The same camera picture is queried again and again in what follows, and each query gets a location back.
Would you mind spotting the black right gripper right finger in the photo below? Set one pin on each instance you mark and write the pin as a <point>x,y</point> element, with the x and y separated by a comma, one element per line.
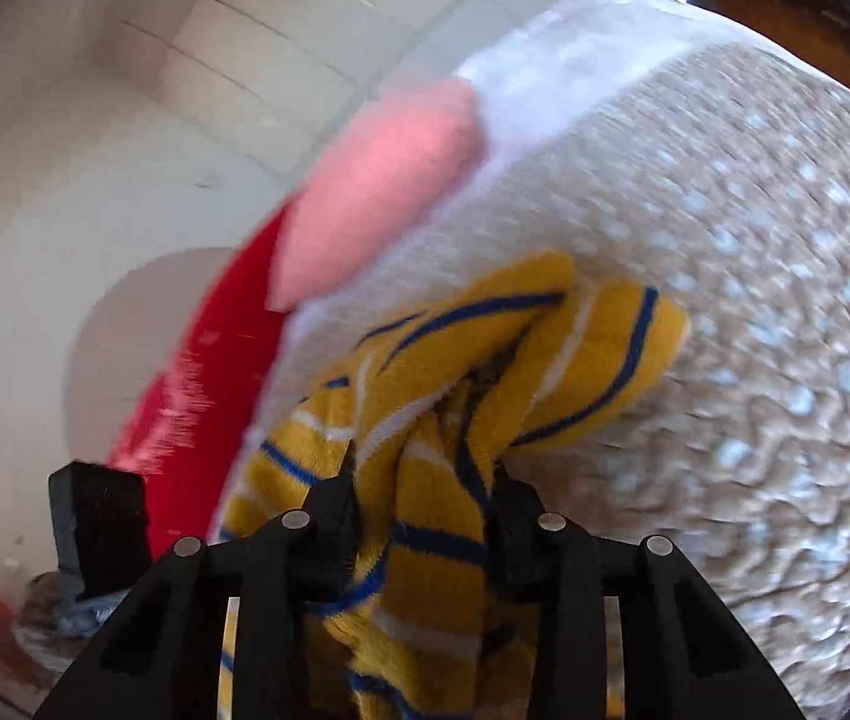
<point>683,653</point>

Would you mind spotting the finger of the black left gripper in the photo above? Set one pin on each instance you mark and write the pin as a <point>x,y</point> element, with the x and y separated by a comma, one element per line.
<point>99,523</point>

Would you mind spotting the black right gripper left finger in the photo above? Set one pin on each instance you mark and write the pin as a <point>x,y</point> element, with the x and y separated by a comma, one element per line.
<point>242,604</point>

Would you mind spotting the yellow striped knit sweater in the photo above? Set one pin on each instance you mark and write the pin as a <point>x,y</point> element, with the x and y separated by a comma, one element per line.
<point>424,408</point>

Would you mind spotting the red patterned pillow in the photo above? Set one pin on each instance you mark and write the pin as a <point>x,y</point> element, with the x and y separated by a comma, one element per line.
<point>188,426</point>

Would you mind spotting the white round headboard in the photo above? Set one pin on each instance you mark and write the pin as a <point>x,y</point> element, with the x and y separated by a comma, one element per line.
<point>124,341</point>

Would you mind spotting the white glossy wardrobe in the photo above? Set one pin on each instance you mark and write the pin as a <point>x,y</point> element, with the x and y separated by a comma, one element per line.
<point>275,79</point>

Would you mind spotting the pink pillow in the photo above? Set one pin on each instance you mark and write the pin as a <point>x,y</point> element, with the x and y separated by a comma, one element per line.
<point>396,159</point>

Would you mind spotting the beige white-dotted bedspread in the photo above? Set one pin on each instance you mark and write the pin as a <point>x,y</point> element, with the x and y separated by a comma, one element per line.
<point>723,178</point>

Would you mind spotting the white bed sheet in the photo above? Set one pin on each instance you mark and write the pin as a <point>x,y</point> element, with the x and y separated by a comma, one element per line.
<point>582,60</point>

